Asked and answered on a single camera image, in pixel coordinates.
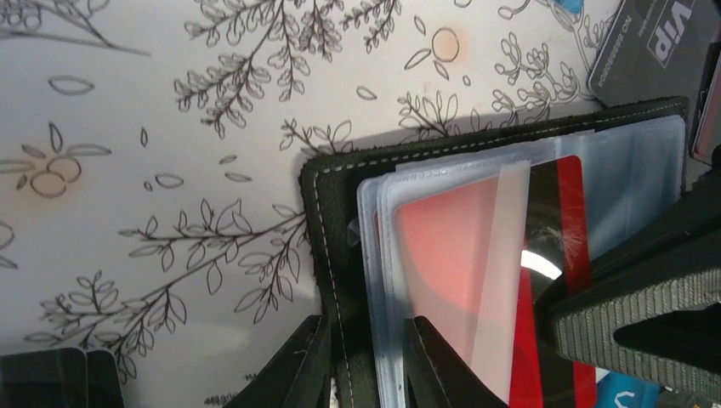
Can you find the red striped card back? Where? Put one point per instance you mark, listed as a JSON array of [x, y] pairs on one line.
[[474, 259]]

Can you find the black logo card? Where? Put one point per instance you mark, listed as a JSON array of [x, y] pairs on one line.
[[655, 49]]

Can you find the floral patterned table mat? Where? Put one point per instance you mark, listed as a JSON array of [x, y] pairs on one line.
[[150, 153]]

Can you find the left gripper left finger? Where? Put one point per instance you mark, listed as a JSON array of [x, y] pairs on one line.
[[298, 375]]

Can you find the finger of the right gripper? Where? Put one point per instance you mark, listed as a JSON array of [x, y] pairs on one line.
[[651, 315], [648, 236]]

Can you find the black card holder wallet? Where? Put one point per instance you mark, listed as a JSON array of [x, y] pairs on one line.
[[328, 185]]

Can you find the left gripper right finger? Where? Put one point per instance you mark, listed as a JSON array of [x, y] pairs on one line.
[[435, 375]]

